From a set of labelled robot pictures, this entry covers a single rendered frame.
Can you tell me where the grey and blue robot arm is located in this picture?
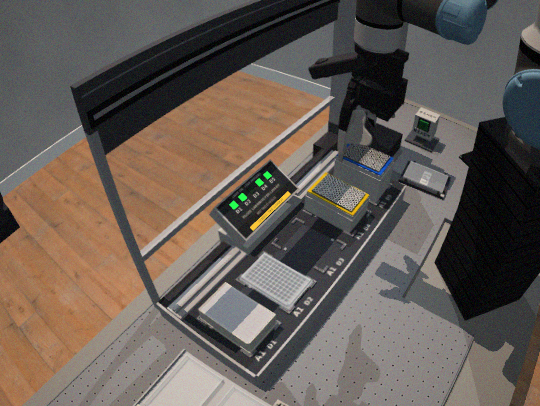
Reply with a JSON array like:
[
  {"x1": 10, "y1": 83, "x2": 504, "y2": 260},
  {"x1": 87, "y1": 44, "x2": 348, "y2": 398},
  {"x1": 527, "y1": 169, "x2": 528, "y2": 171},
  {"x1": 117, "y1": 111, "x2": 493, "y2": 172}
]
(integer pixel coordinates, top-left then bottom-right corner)
[{"x1": 308, "y1": 0, "x2": 540, "y2": 168}]

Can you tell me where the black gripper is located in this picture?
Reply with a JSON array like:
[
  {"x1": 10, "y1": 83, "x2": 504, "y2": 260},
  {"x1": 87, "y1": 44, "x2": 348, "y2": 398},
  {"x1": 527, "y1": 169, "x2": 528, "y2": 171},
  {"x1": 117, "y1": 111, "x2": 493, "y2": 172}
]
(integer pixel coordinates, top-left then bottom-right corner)
[{"x1": 338, "y1": 43, "x2": 409, "y2": 162}]

